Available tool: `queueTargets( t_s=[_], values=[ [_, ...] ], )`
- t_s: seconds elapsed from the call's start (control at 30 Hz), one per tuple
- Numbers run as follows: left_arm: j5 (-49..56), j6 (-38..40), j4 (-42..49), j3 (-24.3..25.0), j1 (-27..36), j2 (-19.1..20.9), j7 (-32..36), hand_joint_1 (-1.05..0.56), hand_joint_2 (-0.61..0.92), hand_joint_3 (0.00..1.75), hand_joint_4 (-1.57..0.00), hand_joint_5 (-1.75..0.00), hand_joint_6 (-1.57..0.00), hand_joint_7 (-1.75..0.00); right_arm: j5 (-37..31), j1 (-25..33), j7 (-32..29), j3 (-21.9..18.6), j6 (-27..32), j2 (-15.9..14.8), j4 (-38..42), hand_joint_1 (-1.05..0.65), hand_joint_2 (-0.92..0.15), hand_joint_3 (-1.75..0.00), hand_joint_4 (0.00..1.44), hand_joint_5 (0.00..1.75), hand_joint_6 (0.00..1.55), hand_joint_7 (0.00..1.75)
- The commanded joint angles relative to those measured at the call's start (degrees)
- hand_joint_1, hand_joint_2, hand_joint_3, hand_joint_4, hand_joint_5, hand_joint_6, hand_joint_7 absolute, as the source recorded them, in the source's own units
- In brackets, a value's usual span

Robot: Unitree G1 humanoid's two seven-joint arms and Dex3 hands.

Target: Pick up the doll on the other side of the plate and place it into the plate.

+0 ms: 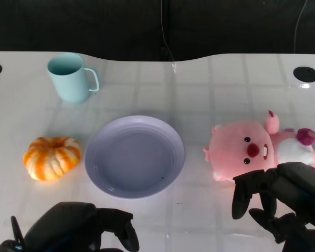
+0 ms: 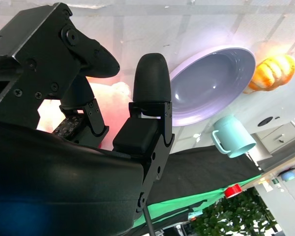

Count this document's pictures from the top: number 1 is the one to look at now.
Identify light blue handled mug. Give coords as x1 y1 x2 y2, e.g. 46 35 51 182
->
47 52 100 104

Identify lavender round plate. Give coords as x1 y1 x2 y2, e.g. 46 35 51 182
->
84 115 186 200

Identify black wrist cable stub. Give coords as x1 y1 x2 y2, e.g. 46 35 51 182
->
10 215 24 244

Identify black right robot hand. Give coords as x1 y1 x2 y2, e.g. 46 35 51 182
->
232 162 315 244

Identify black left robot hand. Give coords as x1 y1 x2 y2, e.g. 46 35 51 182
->
23 201 140 252

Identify thin grey hanging cable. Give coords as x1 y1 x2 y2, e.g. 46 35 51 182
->
160 0 175 62
293 0 309 55

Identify pink plush doll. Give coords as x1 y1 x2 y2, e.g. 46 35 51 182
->
203 110 315 182

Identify orange and white pumpkin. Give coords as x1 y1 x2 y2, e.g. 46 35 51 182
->
23 136 82 182

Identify black backdrop curtain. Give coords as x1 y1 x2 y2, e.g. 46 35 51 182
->
0 0 315 62

